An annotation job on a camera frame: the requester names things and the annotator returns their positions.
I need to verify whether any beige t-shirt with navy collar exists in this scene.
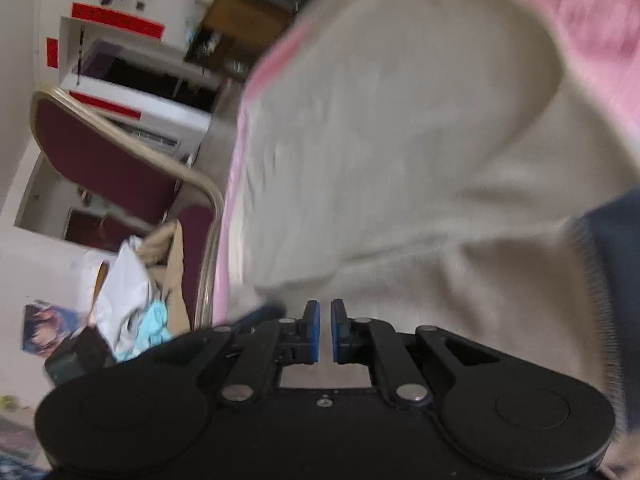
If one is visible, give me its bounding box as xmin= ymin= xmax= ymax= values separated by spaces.
xmin=225 ymin=0 xmax=640 ymax=441

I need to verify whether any long red door banner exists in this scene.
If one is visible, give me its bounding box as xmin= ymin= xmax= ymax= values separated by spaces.
xmin=70 ymin=2 xmax=167 ymax=43

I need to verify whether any maroon chair with gold frame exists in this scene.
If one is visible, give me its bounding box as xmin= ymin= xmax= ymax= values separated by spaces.
xmin=30 ymin=86 xmax=226 ymax=333

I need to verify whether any dark bag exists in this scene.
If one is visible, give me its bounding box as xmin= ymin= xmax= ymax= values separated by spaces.
xmin=44 ymin=327 xmax=113 ymax=386

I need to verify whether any light blue garment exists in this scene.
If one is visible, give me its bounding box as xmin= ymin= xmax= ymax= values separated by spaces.
xmin=115 ymin=300 xmax=173 ymax=361

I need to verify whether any white garment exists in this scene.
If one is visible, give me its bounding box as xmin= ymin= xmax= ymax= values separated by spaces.
xmin=82 ymin=237 xmax=161 ymax=361

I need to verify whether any wall poster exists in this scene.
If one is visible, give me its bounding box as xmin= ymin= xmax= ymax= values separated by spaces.
xmin=21 ymin=300 xmax=83 ymax=358

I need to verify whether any wooden cabinet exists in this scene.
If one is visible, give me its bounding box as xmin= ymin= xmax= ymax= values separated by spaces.
xmin=185 ymin=0 xmax=296 ymax=78

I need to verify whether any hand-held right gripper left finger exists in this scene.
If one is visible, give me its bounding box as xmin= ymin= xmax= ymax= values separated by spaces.
xmin=144 ymin=300 xmax=321 ymax=406

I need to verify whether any tan garment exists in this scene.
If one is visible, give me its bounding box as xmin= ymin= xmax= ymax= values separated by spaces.
xmin=137 ymin=220 xmax=193 ymax=336

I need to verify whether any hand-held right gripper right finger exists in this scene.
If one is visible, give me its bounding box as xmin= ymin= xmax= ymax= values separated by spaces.
xmin=330 ymin=299 xmax=503 ymax=409

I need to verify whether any pink printed blanket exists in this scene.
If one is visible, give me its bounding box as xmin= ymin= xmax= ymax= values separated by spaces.
xmin=212 ymin=0 xmax=640 ymax=328

